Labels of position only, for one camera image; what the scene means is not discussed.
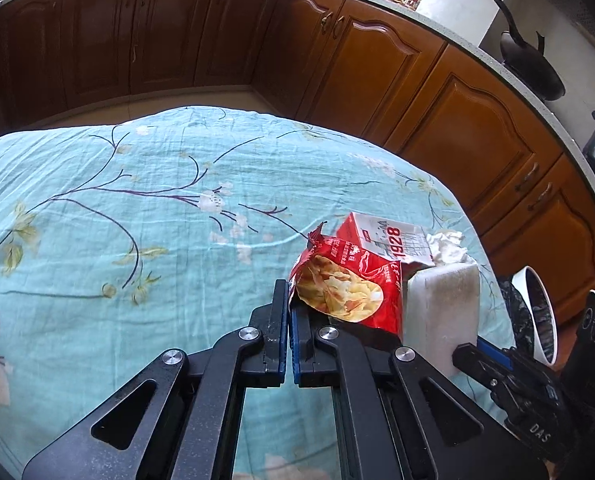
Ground red chip bag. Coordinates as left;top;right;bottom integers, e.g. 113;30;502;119
288;221;406;339

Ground white foam block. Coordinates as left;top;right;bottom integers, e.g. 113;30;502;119
402;259;481;377

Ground white bin with black liner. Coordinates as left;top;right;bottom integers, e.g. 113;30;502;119
500;266;561;367

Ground teal floral tablecloth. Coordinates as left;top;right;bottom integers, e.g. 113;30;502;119
0;105;519;480

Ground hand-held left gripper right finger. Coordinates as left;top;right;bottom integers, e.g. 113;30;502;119
288;306;548;480

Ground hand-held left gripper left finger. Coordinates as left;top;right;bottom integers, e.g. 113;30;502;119
22;279;291;480

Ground crumpled white tissue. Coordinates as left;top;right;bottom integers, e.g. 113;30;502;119
425;230;471;265

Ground black wok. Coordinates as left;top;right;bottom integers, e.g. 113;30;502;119
492;0;566;102

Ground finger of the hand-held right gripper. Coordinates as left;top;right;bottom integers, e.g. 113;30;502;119
476;338;531;368
451;343;515;393

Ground wooden lower cabinets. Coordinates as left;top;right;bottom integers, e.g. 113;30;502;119
0;0;595;322

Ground grey kitchen countertop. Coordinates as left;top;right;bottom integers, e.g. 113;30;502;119
0;0;595;241

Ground red and white carton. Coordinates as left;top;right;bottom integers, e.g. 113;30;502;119
335;211;436;267

